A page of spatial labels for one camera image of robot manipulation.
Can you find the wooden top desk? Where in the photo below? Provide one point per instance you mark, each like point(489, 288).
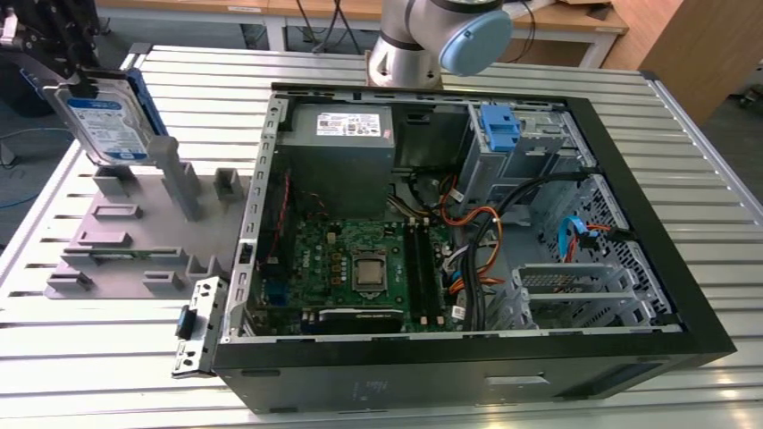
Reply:
point(573, 20)

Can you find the metal drive cage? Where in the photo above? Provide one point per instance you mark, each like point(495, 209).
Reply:
point(537, 161)

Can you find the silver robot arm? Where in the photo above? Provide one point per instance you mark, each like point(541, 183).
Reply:
point(406, 58)

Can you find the CPU socket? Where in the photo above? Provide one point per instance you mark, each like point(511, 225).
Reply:
point(373, 254)

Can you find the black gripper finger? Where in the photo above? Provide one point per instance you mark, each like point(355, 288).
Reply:
point(84, 80)

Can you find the white frame desk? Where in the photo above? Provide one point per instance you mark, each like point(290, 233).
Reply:
point(179, 10)

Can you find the grey power supply unit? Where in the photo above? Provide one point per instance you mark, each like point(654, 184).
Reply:
point(334, 174)

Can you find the black round bin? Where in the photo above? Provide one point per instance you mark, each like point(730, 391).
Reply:
point(18, 103)

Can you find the green motherboard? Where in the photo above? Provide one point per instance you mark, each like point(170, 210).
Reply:
point(382, 232)

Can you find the chair caster base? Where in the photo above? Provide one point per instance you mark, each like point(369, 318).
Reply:
point(753, 96)

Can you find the grey parts rack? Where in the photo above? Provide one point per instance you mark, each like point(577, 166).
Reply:
point(155, 232)

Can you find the blue drive latch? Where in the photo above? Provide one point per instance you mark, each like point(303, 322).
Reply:
point(498, 129)

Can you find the metal expansion slot bracket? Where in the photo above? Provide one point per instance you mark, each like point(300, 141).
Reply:
point(206, 313)

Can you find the hard disk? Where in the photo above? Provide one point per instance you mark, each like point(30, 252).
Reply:
point(104, 129)

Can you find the black PC case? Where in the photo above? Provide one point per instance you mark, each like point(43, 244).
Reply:
point(418, 384)

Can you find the silver CPU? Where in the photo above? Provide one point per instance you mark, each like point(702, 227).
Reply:
point(371, 273)

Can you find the green RAM stick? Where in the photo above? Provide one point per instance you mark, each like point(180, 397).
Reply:
point(134, 255)

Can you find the black graphics card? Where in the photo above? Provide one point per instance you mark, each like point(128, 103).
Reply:
point(358, 319)

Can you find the metal disk bay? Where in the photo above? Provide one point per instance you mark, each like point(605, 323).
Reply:
point(578, 298)

